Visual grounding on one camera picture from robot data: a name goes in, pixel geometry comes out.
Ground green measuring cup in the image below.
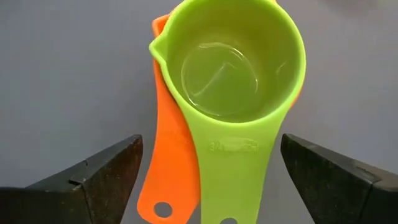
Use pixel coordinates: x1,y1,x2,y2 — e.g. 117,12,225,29
148,0,307,224

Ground dark grey table mat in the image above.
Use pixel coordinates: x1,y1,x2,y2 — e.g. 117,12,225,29
0,0,398,224

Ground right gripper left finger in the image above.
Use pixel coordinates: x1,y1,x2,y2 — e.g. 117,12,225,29
0,134,144,224

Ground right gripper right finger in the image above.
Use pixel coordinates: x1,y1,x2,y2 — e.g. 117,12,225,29
280,133,398,224

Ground orange measuring cup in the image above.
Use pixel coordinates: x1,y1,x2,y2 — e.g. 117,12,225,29
136,14,304,222

